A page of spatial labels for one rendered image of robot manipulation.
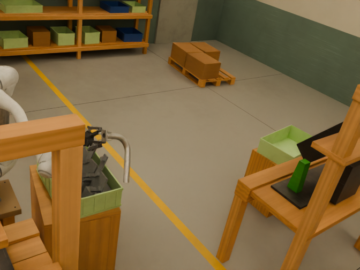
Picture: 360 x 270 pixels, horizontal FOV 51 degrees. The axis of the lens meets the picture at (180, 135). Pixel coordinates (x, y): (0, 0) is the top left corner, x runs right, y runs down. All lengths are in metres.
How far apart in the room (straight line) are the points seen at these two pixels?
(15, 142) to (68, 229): 0.51
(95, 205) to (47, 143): 1.33
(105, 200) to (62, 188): 1.16
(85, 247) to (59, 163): 1.51
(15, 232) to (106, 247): 0.77
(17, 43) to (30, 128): 5.77
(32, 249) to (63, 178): 0.96
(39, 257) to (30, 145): 1.10
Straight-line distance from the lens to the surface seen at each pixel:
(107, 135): 1.87
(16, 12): 6.96
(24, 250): 2.41
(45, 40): 7.28
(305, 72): 8.46
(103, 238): 2.91
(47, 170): 2.06
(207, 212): 4.11
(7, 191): 2.80
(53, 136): 1.40
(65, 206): 1.61
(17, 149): 1.38
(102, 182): 2.66
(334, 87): 8.14
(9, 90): 2.45
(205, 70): 6.94
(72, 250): 1.81
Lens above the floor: 2.65
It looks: 30 degrees down
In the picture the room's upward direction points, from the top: 11 degrees clockwise
